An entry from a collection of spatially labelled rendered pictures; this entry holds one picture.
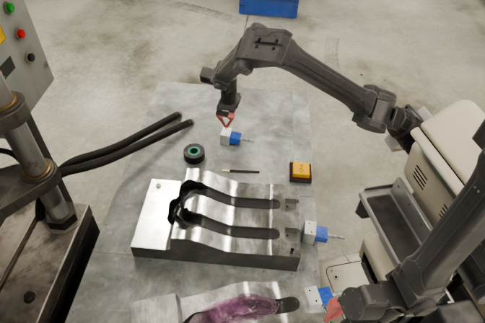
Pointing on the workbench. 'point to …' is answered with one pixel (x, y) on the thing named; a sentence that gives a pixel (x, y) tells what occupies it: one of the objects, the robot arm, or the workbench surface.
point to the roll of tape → (194, 153)
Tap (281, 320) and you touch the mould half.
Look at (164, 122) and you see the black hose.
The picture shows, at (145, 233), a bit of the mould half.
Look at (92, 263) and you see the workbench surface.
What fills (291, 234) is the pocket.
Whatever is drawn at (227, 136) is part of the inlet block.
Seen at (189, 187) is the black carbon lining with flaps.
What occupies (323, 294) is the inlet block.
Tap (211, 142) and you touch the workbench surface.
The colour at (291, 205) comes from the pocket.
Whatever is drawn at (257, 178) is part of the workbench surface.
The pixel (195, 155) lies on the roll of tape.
